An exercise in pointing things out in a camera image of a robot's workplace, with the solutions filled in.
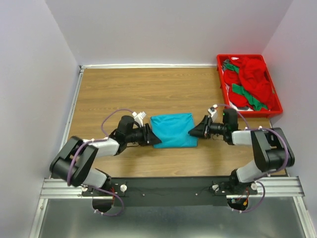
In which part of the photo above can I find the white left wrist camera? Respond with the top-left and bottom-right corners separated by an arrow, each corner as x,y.
132,112 -> 146,127

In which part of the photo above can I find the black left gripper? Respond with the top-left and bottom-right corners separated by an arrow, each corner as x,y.
125,123 -> 162,147

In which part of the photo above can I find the red t-shirt pile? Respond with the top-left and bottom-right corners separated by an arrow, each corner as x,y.
229,57 -> 275,111

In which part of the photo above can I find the green t-shirt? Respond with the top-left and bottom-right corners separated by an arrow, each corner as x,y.
223,64 -> 268,111

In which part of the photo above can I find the grey garment in bin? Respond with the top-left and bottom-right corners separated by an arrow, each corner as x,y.
221,59 -> 231,71

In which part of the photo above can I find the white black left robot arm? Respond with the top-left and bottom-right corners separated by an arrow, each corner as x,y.
50,116 -> 161,196

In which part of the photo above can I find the aluminium frame rail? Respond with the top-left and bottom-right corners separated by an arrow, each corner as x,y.
30,66 -> 317,238

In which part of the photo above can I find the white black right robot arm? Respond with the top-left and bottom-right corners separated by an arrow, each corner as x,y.
188,106 -> 295,195

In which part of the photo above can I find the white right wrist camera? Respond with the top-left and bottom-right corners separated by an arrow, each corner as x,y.
208,107 -> 218,121

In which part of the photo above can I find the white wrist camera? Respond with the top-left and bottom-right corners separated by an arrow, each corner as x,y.
132,112 -> 146,127
208,107 -> 218,121

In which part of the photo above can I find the teal t-shirt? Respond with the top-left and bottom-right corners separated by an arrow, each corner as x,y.
150,113 -> 198,149

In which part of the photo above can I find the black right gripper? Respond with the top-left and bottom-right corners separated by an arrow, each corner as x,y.
188,115 -> 227,139

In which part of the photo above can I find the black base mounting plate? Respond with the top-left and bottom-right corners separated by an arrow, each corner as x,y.
81,176 -> 258,208

